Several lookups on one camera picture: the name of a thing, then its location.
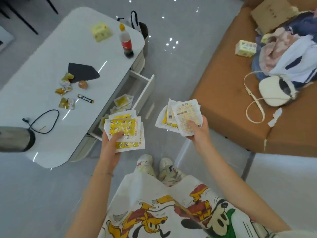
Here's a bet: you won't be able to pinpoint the bundle of white-backed sachets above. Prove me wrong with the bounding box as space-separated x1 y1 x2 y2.
155 98 204 137

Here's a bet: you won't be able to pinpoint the white cartoon print shirt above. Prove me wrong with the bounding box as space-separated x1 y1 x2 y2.
98 168 317 238

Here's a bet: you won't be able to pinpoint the cola bottle with yellow cap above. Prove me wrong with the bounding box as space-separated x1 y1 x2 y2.
119 23 134 59

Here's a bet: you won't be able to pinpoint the brown cardboard box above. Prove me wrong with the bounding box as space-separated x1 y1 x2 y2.
250 0 301 35

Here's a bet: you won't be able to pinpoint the white shoulder bag with strap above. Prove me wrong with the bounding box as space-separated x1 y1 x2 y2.
244 71 298 124

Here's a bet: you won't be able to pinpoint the white paper scrap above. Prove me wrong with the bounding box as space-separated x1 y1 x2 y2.
267 108 283 128

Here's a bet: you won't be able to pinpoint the pink fluffy garment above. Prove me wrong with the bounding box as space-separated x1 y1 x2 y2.
260 27 300 75

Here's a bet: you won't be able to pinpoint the yellow tissue pack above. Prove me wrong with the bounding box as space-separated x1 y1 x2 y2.
235 40 257 58

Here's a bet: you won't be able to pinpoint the person's left forearm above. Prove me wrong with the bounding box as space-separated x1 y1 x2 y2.
66 152 122 238

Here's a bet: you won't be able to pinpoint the black cord loop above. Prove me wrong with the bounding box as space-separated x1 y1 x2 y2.
22 109 60 134

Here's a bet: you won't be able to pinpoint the bundle of yellow printed sachets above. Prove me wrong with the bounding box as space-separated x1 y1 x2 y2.
104 110 145 153

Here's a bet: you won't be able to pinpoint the white rounded coffee table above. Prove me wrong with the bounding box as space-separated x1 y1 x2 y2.
0 7 146 169

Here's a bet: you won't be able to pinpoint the person's right hand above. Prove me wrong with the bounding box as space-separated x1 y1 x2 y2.
186 115 211 149

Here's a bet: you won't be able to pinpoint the yellow tissue box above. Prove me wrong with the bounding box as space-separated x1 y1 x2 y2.
90 22 113 43

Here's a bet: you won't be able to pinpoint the black chair legs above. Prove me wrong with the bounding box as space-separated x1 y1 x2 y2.
0 0 59 35

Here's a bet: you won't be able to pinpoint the white cartoon print trousers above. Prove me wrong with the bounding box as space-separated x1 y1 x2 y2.
136 161 187 188

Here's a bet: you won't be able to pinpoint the black flat pouch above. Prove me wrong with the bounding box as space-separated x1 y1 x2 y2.
68 62 100 84

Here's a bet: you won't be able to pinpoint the grey waste bin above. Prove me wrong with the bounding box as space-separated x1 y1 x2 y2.
138 22 149 57

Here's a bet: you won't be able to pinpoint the white table drawer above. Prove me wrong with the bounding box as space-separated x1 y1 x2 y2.
88 70 155 142

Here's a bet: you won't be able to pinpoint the orange brown sofa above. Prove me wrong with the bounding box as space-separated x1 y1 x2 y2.
189 0 317 182

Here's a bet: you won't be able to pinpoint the yellow and white snack wrapper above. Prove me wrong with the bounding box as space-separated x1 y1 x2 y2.
58 97 75 110

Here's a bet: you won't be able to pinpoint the person's white left shoe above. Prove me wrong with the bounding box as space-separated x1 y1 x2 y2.
137 154 157 178

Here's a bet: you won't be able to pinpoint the person's right forearm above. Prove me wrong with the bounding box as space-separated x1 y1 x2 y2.
193 144 293 234

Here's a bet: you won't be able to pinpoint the person's left hand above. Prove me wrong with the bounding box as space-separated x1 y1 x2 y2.
101 131 124 158

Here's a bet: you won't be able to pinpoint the pile of loose yellow sachets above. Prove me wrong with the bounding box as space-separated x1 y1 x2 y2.
99 94 138 132

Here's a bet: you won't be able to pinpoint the person's white right shoe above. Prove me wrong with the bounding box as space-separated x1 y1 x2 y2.
159 158 174 174

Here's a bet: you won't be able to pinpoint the person's white shoe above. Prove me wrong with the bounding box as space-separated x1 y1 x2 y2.
159 158 174 174
137 154 157 178

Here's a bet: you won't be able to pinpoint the dark blue garment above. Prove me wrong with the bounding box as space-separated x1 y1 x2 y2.
284 11 317 43

